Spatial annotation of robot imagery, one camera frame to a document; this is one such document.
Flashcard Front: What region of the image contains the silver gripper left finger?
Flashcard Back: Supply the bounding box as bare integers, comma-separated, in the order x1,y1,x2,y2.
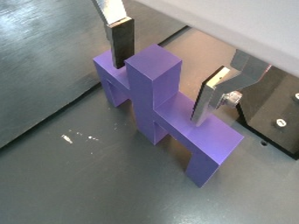
91,0,135,68

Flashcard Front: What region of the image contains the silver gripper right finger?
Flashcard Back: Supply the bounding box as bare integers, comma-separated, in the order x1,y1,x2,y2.
191,50,272,126

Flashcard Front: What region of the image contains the purple three-legged block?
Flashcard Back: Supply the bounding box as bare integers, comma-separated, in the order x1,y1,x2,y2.
94,45,243,186

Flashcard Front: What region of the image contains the black angled bracket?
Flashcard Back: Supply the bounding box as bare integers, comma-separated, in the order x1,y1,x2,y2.
238,66,299,160

